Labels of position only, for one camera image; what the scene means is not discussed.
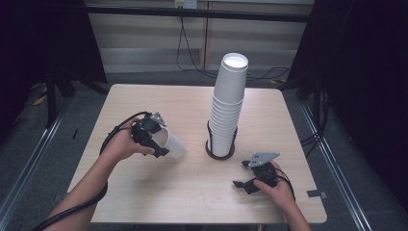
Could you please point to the metal floor rail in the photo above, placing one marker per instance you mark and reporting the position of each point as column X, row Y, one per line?
column 336, row 170
column 25, row 166

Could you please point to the single white paper cup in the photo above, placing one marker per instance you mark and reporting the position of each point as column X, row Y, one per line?
column 174, row 146

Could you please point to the brown and black cup holder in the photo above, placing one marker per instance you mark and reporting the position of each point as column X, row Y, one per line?
column 221, row 156

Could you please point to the black curtain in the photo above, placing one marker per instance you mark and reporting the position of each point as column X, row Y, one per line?
column 38, row 48
column 362, row 80

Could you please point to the black metal stand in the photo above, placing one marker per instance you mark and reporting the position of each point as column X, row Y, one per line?
column 51, row 99

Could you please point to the person's right hand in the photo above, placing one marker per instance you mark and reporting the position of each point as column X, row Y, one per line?
column 279, row 194

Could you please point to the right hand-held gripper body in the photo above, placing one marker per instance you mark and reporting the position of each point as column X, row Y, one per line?
column 264, row 168

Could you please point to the person's left hand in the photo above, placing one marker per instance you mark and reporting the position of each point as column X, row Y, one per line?
column 123, row 144

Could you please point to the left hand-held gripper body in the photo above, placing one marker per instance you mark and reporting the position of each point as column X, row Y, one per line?
column 146, row 130

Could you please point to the grey tape piece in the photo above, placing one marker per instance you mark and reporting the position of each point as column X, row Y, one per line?
column 317, row 194

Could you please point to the white power socket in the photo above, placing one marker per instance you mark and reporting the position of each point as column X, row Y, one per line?
column 185, row 3

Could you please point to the black horizontal bar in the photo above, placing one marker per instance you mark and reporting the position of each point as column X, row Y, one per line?
column 192, row 13

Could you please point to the yellow floor tape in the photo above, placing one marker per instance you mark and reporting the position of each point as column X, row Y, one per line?
column 39, row 100

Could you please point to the stack of white paper cups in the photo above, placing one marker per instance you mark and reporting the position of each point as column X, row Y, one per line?
column 229, row 96

